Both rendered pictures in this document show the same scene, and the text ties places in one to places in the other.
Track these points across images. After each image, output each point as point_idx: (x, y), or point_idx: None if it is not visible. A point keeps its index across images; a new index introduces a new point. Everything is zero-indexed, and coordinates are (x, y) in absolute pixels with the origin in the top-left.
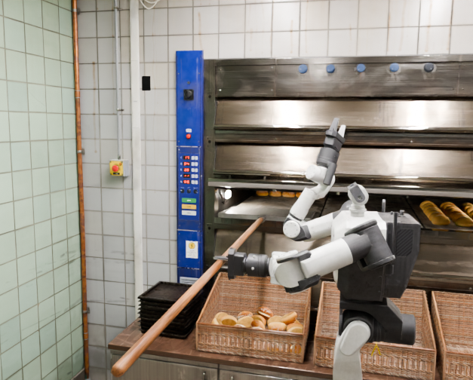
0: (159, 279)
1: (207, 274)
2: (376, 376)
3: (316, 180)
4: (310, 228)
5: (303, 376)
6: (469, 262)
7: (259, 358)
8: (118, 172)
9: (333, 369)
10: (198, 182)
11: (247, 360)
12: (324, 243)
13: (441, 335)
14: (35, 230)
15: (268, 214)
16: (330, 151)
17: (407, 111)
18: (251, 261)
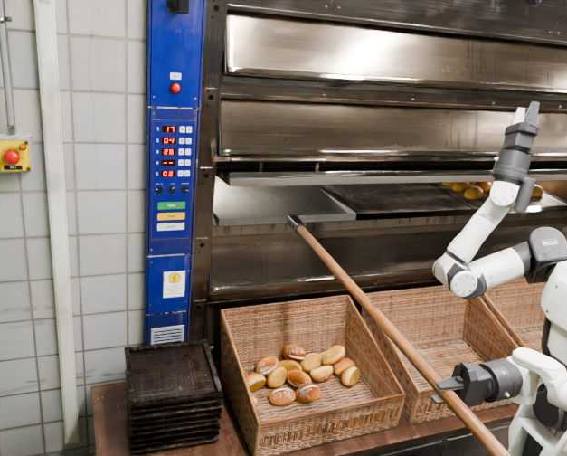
0: (107, 337)
1: (508, 453)
2: (477, 416)
3: (506, 206)
4: (487, 279)
5: (404, 445)
6: (511, 244)
7: (344, 439)
8: (19, 164)
9: (433, 423)
10: (190, 173)
11: (334, 450)
12: (365, 244)
13: (525, 346)
14: None
15: (276, 204)
16: (527, 159)
17: (498, 60)
18: (505, 383)
